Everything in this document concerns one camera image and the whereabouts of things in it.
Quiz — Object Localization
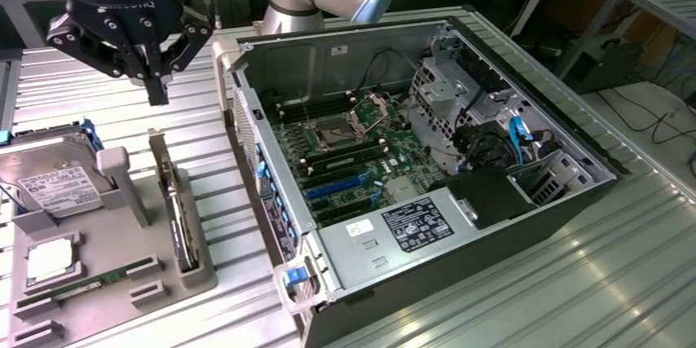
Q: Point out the grey parts rack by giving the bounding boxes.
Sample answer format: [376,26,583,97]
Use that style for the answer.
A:
[8,147,220,348]

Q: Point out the blue SATA wire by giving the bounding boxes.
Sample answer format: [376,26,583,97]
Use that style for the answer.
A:
[507,115,532,166]

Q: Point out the metal socket cover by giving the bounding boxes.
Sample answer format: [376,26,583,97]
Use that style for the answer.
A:
[351,93,391,129]

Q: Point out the blue expansion slot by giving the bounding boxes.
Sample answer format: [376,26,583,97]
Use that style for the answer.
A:
[304,175,367,200]

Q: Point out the blue disk caddy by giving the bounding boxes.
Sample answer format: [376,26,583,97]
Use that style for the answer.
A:
[0,118,105,154]

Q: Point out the metal disk bay cage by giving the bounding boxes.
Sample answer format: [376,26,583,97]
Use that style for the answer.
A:
[407,56,475,153]

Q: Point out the black looped wire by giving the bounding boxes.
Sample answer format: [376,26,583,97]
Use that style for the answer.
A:
[363,48,409,93]

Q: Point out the green RAM stick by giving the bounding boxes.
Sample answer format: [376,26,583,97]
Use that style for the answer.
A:
[15,257,155,309]

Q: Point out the black plastic shroud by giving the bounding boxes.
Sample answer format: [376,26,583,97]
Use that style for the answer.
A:
[428,167,537,231]

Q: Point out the grey metal frame post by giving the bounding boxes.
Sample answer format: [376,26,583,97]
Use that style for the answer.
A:
[0,48,24,121]

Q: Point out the green motherboard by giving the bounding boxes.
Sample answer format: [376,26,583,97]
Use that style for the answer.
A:
[268,90,436,229]

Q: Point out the hard disk with white label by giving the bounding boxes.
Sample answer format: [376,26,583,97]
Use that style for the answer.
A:
[0,131,105,219]

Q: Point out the silver chipset heatsink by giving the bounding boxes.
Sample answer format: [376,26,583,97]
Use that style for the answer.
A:
[387,178,432,205]

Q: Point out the black power wire bundle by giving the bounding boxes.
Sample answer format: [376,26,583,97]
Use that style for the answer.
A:
[453,123,516,170]

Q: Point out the black expansion slot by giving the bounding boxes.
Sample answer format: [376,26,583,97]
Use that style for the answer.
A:
[315,196,377,222]

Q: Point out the metal slat shelf frame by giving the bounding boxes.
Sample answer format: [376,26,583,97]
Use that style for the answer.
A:
[553,0,696,80]

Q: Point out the open black PC case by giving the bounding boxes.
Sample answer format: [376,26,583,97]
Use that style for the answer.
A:
[211,15,632,348]

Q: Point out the installed RAM stick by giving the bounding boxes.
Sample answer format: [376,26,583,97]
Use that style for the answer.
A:
[304,144,385,176]

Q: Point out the blue case latch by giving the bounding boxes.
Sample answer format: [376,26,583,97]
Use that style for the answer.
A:
[281,267,309,286]

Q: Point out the graphics card with metal bracket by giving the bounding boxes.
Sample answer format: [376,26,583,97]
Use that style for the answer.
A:
[145,127,200,274]

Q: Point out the silver CPU chip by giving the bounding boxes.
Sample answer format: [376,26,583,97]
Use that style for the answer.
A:
[25,239,79,284]

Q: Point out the CPU socket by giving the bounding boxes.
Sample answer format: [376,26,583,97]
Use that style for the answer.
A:
[309,118,356,150]

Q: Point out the black box on floor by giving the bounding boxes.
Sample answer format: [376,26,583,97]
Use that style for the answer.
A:
[564,37,645,95]

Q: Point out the grey power supply unit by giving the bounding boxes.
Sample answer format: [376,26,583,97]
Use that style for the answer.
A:
[317,195,481,290]

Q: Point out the black floor cables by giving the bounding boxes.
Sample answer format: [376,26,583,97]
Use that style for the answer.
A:
[592,89,696,146]

